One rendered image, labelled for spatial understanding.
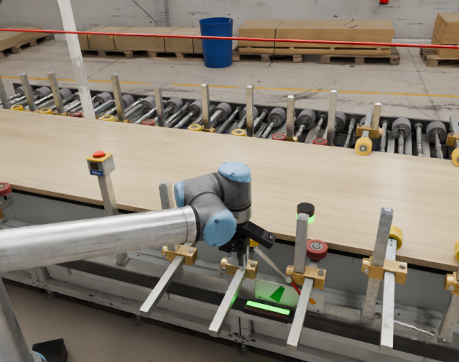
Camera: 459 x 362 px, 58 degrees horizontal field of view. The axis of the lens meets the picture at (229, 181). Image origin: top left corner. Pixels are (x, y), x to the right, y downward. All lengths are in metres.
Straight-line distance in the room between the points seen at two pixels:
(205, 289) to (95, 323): 1.09
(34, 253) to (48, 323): 1.86
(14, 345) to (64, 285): 1.44
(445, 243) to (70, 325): 2.01
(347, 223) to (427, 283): 0.36
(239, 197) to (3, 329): 0.68
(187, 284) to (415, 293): 0.89
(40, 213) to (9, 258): 1.46
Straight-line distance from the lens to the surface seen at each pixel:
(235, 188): 1.13
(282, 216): 1.73
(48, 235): 0.93
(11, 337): 1.27
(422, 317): 1.83
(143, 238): 0.95
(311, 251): 1.56
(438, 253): 1.68
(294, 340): 1.34
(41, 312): 2.85
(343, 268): 1.77
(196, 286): 1.73
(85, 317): 2.71
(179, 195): 1.09
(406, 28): 8.46
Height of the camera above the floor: 1.91
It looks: 31 degrees down
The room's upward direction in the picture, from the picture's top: 3 degrees counter-clockwise
